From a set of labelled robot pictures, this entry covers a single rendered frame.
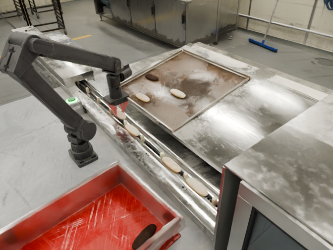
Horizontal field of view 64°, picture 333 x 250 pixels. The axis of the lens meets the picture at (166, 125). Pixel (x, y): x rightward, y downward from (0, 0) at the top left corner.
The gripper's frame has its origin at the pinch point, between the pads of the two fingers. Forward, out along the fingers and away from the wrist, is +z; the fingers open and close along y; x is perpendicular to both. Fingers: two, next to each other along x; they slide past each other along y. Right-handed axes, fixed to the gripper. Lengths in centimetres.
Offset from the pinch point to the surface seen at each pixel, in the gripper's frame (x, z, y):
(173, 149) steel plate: -30.6, 6.3, 8.0
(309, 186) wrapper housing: -89, -42, -17
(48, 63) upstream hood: 74, -3, -8
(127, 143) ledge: -19.0, 2.3, -7.2
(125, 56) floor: 256, 91, 144
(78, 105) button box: 20.4, 1.2, -11.7
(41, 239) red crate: -37, 6, -49
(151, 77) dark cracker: 12.6, -4.4, 28.0
